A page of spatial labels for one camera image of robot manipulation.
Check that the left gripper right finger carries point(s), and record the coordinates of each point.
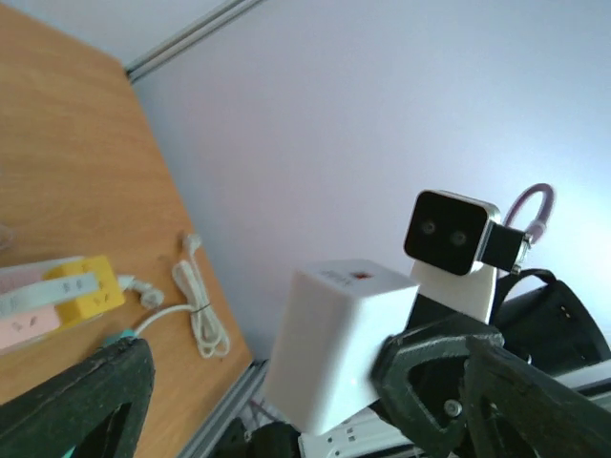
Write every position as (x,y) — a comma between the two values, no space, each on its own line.
(515,410)

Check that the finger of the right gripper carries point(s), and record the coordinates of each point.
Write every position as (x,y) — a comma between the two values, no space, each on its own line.
(417,377)

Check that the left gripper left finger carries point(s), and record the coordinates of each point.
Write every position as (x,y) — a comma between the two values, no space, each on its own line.
(96,408)

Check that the white usb charger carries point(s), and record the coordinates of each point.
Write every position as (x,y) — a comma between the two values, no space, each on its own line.
(338,315)

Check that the pink cube socket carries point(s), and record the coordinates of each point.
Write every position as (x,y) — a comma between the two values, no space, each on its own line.
(21,328)

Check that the white round-corner adapter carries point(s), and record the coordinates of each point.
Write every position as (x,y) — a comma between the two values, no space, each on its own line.
(50,292)

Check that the yellow cube socket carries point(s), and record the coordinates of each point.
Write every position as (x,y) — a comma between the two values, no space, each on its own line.
(108,297)

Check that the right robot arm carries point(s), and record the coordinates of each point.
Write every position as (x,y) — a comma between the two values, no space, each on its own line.
(548,328)

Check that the teal power strip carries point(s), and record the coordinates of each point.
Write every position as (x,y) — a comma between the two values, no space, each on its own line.
(124,334)

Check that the long white power strip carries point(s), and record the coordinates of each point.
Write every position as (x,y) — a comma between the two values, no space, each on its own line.
(41,298)

